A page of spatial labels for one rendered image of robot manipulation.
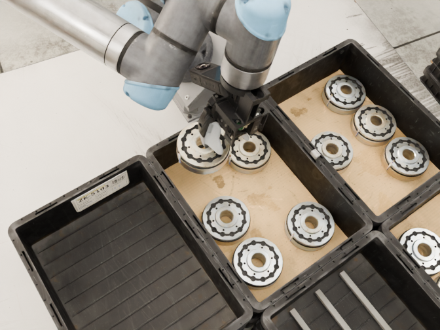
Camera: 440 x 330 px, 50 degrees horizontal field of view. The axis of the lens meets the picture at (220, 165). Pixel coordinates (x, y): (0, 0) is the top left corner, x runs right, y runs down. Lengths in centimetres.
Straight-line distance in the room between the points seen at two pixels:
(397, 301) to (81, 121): 89
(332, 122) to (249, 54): 56
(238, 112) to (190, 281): 38
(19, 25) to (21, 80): 118
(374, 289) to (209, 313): 35
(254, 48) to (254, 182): 47
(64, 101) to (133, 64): 68
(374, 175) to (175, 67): 62
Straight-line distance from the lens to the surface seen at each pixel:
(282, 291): 91
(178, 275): 99
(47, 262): 104
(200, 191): 105
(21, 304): 117
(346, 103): 120
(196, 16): 69
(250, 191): 106
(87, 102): 136
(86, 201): 100
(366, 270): 106
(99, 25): 74
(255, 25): 64
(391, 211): 101
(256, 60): 68
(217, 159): 88
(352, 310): 103
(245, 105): 75
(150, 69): 70
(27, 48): 250
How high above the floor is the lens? 179
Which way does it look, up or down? 62 degrees down
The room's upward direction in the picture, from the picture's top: 8 degrees clockwise
